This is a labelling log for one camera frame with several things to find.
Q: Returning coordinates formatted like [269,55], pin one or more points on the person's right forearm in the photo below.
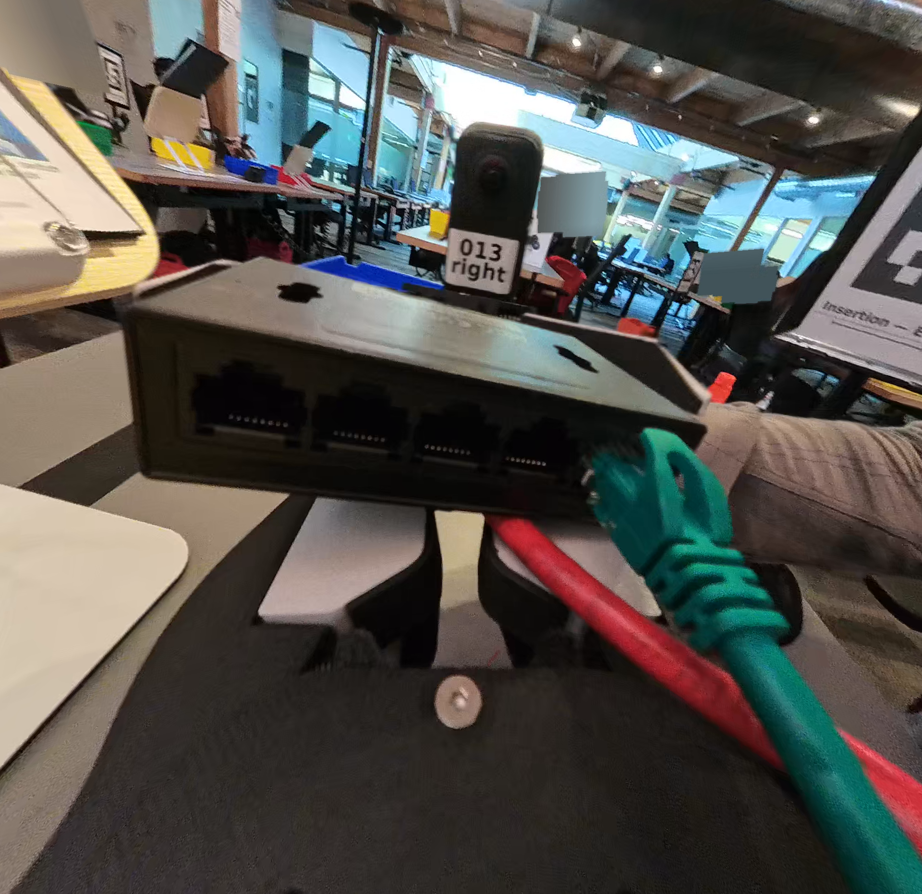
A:
[828,490]

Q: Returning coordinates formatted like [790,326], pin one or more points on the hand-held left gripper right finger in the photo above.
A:
[609,559]

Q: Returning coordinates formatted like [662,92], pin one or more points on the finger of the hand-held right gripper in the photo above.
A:
[187,278]
[670,375]

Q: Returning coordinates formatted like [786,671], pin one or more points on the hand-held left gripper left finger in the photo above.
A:
[346,555]

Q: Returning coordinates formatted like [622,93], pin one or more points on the blue plastic bin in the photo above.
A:
[346,271]
[248,170]

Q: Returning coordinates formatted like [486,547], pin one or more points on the orange traffic cone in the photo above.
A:
[722,388]

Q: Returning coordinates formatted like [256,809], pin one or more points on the marker sign board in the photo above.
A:
[864,281]

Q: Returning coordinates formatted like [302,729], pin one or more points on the orange bin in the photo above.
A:
[637,326]

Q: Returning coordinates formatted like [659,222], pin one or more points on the printed instruction sheet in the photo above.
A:
[65,188]

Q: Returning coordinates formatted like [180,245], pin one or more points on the red plastic bin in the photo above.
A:
[295,177]

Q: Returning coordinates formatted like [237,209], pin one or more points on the black pole stand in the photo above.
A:
[372,116]

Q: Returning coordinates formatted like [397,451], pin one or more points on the yellow plastic bin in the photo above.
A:
[184,153]

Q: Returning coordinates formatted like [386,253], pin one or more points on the green plastic bin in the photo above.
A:
[95,137]

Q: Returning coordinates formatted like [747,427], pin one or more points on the black ethernet switch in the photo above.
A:
[288,346]

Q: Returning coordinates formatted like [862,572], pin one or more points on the small yellow bin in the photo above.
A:
[439,224]

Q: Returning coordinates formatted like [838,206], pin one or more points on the white board stand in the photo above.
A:
[72,584]

